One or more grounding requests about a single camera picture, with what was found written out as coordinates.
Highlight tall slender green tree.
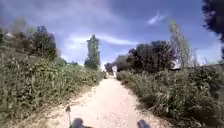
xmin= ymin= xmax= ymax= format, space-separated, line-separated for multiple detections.
xmin=83 ymin=34 xmax=102 ymax=71

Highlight pale gravel path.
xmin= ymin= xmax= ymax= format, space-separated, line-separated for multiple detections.
xmin=31 ymin=75 xmax=174 ymax=128

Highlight dark broad tree group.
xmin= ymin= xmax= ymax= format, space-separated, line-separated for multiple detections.
xmin=104 ymin=40 xmax=178 ymax=74

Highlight robot's own part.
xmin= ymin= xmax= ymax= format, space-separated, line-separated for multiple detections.
xmin=65 ymin=105 xmax=94 ymax=128
xmin=136 ymin=119 xmax=152 ymax=128

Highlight thin pale-leaved tree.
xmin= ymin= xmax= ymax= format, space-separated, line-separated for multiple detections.
xmin=168 ymin=20 xmax=194 ymax=69

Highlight tall green weeds strip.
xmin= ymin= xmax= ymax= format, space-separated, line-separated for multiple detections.
xmin=115 ymin=63 xmax=224 ymax=128

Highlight dark trees on bank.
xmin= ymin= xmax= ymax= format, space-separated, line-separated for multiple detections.
xmin=0 ymin=25 xmax=58 ymax=62

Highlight tall green weeds bank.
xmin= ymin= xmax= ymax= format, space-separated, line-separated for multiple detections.
xmin=0 ymin=44 xmax=107 ymax=128

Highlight dark overhanging tree crown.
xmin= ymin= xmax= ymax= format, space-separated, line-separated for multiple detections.
xmin=201 ymin=0 xmax=224 ymax=61

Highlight dark rail fence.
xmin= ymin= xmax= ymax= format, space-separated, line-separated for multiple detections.
xmin=169 ymin=63 xmax=224 ymax=72

